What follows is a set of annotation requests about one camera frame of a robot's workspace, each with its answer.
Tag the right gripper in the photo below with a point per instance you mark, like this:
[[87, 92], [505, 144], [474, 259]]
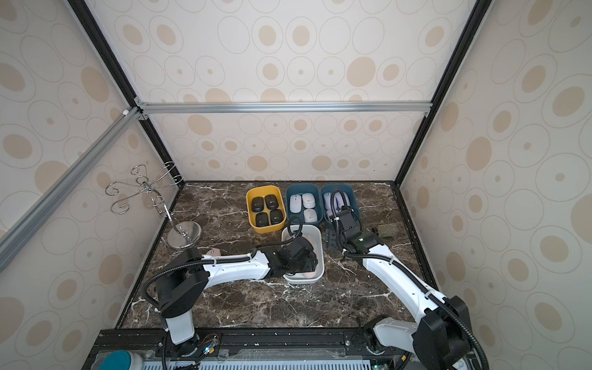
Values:
[[342, 221]]

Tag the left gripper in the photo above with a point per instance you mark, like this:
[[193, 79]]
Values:
[[312, 262]]

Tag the white storage box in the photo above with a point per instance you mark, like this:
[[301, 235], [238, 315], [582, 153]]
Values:
[[314, 236]]

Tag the black mouse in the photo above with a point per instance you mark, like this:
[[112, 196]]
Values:
[[276, 216], [271, 202], [262, 220], [257, 204]]

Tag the purple mouse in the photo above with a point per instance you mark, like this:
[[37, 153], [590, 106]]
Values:
[[327, 201], [342, 200]]

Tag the teal storage box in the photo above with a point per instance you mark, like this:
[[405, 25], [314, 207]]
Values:
[[302, 188], [333, 189]]

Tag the yellow storage box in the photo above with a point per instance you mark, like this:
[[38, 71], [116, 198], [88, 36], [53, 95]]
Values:
[[262, 192]]

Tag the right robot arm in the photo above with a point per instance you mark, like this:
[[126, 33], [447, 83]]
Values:
[[441, 334]]

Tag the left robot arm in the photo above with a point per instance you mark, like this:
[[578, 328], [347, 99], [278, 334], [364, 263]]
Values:
[[174, 290]]

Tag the small green sponge block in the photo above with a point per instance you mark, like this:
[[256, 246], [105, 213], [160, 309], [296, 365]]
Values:
[[387, 230]]

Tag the teal round container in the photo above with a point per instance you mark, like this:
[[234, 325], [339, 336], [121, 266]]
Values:
[[122, 360]]

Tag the horizontal aluminium back bar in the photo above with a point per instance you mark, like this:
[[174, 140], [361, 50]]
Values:
[[293, 107]]

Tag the aluminium left side bar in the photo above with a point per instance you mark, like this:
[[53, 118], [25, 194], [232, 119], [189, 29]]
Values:
[[26, 227]]

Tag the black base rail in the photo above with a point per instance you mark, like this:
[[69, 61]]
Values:
[[256, 348]]

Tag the silver wire cup rack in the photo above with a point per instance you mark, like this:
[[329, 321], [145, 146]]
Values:
[[183, 234]]

